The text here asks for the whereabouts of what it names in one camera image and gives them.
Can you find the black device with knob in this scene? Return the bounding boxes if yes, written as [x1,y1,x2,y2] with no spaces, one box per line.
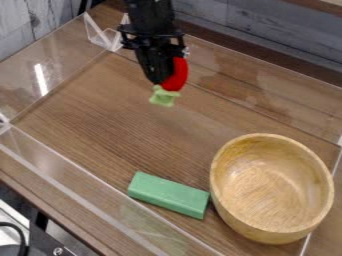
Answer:
[0,230,78,256]

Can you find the red plush strawberry toy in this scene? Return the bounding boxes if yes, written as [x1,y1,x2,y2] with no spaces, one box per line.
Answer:
[150,57,188,107]

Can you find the black cable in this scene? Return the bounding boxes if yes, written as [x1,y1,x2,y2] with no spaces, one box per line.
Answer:
[0,221,29,256]

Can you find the clear acrylic tray walls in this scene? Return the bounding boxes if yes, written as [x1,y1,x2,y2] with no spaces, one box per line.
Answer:
[0,20,342,256]

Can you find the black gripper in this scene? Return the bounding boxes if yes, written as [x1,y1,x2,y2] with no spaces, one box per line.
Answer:
[118,24,190,84]

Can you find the green rectangular block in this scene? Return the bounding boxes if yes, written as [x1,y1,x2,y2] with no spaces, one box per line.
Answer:
[127,172,210,220]

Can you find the wooden bowl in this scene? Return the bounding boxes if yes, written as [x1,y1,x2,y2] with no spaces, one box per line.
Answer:
[210,133,335,245]

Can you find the clear acrylic corner bracket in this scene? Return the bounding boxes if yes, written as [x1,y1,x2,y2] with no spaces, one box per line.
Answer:
[83,13,123,52]

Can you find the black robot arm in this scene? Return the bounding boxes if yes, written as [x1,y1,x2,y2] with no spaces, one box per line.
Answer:
[118,0,187,85]

